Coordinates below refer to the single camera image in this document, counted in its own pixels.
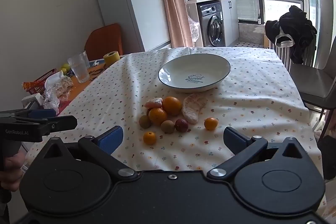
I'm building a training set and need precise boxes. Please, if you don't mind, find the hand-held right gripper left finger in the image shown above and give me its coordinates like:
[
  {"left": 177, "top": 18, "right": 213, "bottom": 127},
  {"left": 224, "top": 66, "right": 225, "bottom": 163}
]
[{"left": 37, "top": 126, "right": 139, "bottom": 180}]

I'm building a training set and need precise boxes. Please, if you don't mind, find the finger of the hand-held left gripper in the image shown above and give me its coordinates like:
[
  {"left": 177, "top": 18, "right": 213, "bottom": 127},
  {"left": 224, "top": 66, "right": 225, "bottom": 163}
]
[
  {"left": 39, "top": 115, "right": 78, "bottom": 133},
  {"left": 14, "top": 109, "right": 57, "bottom": 120}
]

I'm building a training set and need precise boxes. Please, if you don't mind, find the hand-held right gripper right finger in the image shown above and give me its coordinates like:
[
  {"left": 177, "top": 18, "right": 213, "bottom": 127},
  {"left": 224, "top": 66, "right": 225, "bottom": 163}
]
[{"left": 207, "top": 126, "right": 306, "bottom": 180}]

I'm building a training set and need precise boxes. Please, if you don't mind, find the small orange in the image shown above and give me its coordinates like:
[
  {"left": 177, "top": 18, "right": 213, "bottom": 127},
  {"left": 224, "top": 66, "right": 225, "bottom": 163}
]
[
  {"left": 143, "top": 132, "right": 157, "bottom": 145},
  {"left": 204, "top": 117, "right": 218, "bottom": 131}
]

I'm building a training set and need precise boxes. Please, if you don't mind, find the small beige food piece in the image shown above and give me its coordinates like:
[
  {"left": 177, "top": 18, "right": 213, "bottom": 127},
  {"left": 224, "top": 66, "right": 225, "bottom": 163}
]
[{"left": 182, "top": 93, "right": 208, "bottom": 124}]

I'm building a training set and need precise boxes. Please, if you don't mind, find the dark red round fruit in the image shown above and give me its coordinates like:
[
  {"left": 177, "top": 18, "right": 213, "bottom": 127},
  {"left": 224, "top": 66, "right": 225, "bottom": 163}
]
[{"left": 175, "top": 118, "right": 189, "bottom": 132}]

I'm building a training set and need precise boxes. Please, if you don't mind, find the brown round fruit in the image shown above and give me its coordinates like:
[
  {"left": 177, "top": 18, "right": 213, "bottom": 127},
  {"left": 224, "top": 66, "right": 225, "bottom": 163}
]
[
  {"left": 139, "top": 115, "right": 152, "bottom": 129},
  {"left": 161, "top": 120, "right": 175, "bottom": 134}
]

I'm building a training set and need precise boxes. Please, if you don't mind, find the white plate with dark rim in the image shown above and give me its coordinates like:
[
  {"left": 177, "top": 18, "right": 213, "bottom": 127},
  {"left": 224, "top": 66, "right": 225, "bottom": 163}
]
[{"left": 158, "top": 53, "right": 231, "bottom": 93}]

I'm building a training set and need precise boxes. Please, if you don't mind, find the person's left hand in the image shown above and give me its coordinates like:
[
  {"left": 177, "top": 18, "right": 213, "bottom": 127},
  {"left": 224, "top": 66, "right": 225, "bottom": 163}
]
[{"left": 0, "top": 153, "right": 27, "bottom": 192}]

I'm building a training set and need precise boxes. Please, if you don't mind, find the small white box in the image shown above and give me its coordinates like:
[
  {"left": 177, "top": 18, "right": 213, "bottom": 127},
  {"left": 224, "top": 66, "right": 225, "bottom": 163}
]
[{"left": 21, "top": 93, "right": 44, "bottom": 109}]

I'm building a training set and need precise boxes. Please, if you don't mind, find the crumpled plastic food bag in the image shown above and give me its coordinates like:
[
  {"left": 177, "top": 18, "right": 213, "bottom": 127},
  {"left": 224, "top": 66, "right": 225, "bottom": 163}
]
[{"left": 43, "top": 74, "right": 74, "bottom": 109}]

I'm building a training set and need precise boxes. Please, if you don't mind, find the red plastic basket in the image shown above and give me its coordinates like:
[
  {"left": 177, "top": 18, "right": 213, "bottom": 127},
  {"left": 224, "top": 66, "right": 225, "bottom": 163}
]
[{"left": 22, "top": 68, "right": 57, "bottom": 94}]

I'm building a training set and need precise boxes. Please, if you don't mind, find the orange patterned table mat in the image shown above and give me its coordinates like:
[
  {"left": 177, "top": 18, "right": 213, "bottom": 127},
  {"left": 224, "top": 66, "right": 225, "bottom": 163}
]
[{"left": 56, "top": 59, "right": 122, "bottom": 109}]

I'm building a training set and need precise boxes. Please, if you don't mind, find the medium orange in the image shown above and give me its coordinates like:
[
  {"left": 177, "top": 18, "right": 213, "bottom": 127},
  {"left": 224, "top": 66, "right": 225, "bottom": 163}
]
[{"left": 148, "top": 107, "right": 168, "bottom": 126}]

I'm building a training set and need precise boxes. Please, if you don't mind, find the floral tablecloth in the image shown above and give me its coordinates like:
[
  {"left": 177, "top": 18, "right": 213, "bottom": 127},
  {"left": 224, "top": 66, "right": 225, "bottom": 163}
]
[{"left": 26, "top": 46, "right": 326, "bottom": 184}]

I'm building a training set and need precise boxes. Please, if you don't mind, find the clear drinking glass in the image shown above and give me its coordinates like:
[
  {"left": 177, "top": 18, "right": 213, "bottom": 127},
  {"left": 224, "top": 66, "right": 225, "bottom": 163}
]
[
  {"left": 67, "top": 54, "right": 90, "bottom": 84},
  {"left": 79, "top": 50, "right": 91, "bottom": 69}
]

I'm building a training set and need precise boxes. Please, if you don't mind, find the large orange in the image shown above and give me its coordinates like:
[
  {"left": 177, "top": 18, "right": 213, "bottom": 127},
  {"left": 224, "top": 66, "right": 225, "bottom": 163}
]
[{"left": 162, "top": 96, "right": 182, "bottom": 116}]

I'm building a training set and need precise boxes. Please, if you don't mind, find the yellow tape roll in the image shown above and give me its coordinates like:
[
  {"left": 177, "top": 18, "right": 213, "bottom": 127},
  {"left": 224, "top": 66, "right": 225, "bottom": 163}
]
[{"left": 103, "top": 50, "right": 121, "bottom": 66}]

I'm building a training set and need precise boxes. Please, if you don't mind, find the orange wooden chair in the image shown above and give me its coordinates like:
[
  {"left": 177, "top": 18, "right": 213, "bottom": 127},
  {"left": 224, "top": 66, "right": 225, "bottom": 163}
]
[{"left": 84, "top": 24, "right": 123, "bottom": 62}]

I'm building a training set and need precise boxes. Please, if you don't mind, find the grey chair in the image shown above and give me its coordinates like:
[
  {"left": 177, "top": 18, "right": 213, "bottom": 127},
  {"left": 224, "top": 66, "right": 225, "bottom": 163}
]
[{"left": 272, "top": 36, "right": 336, "bottom": 142}]

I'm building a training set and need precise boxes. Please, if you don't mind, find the grey washing machine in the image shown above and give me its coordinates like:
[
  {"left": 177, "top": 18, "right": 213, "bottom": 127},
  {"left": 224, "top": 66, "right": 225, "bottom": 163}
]
[{"left": 197, "top": 2, "right": 226, "bottom": 47}]

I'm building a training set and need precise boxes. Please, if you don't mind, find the clear plastic bag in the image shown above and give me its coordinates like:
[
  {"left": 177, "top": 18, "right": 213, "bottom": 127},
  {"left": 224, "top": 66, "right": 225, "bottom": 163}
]
[{"left": 187, "top": 15, "right": 201, "bottom": 42}]

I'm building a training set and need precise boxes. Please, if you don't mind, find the white cabinet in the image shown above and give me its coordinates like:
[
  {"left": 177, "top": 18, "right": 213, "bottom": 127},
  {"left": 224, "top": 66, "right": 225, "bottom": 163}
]
[{"left": 220, "top": 0, "right": 240, "bottom": 46}]

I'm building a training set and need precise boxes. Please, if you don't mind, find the black clothing pile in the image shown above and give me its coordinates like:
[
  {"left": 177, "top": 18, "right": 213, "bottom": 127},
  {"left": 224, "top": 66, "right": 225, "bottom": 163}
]
[{"left": 265, "top": 5, "right": 318, "bottom": 64}]

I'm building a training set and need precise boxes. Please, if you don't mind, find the white refrigerator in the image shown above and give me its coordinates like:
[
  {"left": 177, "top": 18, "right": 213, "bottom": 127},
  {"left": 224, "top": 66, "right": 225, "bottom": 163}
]
[{"left": 93, "top": 0, "right": 173, "bottom": 53}]

